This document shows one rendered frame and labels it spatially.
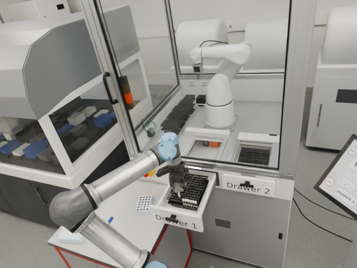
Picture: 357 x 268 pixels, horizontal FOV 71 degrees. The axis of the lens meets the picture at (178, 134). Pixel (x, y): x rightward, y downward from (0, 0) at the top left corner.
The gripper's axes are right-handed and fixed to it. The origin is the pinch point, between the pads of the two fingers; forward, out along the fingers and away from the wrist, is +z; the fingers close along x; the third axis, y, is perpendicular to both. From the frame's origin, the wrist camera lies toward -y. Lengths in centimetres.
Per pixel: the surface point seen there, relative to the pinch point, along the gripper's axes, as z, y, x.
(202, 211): 9.1, 14.4, -3.0
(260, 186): 9.1, 39.9, 21.2
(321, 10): -20, 80, 340
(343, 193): -4, 76, 13
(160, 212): 7.1, -6.3, -10.9
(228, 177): 6.0, 22.4, 21.2
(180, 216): 6.6, 5.6, -10.8
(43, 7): -79, -340, 264
